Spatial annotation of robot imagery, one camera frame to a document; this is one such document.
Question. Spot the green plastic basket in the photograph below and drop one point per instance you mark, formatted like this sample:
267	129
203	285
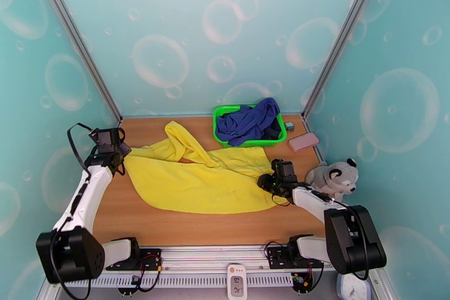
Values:
253	143

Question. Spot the blue trousers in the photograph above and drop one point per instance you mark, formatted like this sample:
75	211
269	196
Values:
246	123

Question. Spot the yellow trousers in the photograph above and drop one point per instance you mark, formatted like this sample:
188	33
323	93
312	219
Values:
197	186

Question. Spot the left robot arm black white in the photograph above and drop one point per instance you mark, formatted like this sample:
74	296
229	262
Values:
88	190

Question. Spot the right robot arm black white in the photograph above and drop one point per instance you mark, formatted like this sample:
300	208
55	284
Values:
313	200

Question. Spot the grey plush raccoon toy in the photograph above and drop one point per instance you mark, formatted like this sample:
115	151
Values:
330	176

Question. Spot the pink flat case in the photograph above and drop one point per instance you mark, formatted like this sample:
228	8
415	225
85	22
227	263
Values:
304	141

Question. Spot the small teal box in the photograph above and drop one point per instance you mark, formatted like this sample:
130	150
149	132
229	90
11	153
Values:
289	126

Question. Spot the white digital thermometer display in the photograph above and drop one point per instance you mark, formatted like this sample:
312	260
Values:
236	279

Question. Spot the white alarm clock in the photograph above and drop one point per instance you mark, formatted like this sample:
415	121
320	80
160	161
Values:
348	290

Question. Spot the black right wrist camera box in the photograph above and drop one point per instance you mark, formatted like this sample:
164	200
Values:
286	170

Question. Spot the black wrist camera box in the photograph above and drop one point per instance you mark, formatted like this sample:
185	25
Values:
286	170
107	139

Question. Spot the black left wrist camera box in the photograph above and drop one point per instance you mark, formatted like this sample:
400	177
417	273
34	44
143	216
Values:
107	139

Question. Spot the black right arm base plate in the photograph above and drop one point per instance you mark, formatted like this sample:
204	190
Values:
279	261

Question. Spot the aluminium table edge rail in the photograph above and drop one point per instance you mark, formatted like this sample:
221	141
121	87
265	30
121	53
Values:
211	255

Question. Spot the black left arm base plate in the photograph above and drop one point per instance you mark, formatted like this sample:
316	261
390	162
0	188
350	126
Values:
147	263

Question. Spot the aluminium frame post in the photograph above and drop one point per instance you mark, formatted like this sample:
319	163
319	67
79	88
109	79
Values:
346	33
75	38

